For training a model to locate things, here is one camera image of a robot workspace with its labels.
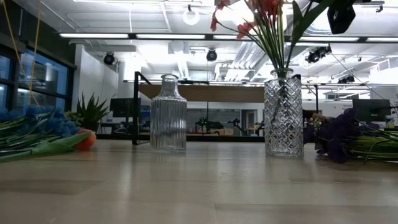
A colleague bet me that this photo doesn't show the ribbed clear glass vase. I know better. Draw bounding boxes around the ribbed clear glass vase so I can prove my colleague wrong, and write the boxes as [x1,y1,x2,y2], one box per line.
[149,73,188,154]

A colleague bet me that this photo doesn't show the diamond-cut clear glass vase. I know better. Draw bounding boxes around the diamond-cut clear glass vase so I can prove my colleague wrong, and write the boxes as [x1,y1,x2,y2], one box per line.
[264,68,305,157]

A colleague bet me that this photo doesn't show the red artificial flower bunch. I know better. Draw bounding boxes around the red artificial flower bunch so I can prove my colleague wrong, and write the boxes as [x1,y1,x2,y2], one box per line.
[210,0,336,125]

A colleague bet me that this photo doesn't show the orange artificial tulip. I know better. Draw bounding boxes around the orange artificial tulip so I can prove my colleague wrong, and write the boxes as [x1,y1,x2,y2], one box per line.
[0,129,97,163]

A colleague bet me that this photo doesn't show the blue artificial flower bunch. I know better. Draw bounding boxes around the blue artificial flower bunch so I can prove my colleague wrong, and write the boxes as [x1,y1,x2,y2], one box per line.
[0,105,60,150]
[18,105,83,147]

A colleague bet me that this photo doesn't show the purple artificial flower bunch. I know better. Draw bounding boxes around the purple artificial flower bunch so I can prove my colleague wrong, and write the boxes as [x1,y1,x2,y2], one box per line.
[303,107,398,164]

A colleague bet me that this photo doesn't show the wooden shelf with black legs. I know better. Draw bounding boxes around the wooden shelf with black legs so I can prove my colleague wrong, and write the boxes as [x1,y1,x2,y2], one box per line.
[132,71,320,146]

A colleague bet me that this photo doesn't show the black computer monitor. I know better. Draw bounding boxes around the black computer monitor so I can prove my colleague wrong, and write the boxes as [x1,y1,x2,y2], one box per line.
[352,98,392,123]
[109,98,141,125]

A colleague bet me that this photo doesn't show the long ceiling strip light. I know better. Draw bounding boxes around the long ceiling strip light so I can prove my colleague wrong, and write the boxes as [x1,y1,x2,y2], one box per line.
[58,32,398,43]

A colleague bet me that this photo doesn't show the green succulent plant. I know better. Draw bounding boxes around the green succulent plant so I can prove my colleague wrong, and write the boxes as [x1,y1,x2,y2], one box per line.
[65,92,110,133]

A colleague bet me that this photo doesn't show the black framed window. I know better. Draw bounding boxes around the black framed window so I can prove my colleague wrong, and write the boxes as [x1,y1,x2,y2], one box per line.
[0,46,77,114]

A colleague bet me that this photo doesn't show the white ring ceiling lamp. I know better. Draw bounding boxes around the white ring ceiling lamp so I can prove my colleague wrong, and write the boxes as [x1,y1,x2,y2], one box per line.
[182,7,200,26]

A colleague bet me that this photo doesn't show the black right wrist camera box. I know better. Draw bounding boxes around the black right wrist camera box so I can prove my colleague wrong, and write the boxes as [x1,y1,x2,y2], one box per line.
[326,2,356,35]

